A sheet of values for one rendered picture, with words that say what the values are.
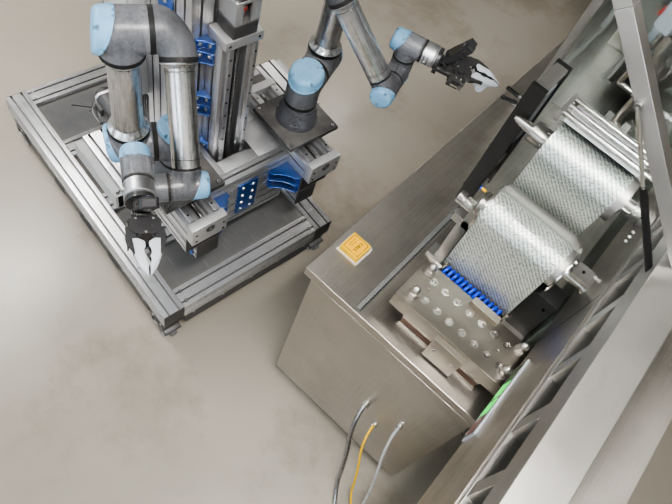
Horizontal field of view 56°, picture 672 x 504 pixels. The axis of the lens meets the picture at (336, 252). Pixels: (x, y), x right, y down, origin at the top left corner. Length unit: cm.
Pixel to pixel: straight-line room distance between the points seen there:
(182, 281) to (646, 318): 183
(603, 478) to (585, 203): 78
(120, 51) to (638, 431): 141
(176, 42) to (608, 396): 121
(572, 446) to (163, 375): 190
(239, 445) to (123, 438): 44
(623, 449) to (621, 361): 27
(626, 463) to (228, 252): 179
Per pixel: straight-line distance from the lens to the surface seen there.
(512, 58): 434
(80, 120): 307
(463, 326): 180
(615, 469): 137
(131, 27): 162
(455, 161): 229
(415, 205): 211
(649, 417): 145
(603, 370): 115
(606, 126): 185
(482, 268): 180
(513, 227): 168
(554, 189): 184
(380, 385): 207
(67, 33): 376
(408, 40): 209
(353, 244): 193
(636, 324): 123
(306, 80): 214
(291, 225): 275
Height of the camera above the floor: 253
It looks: 58 degrees down
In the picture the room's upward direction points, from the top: 24 degrees clockwise
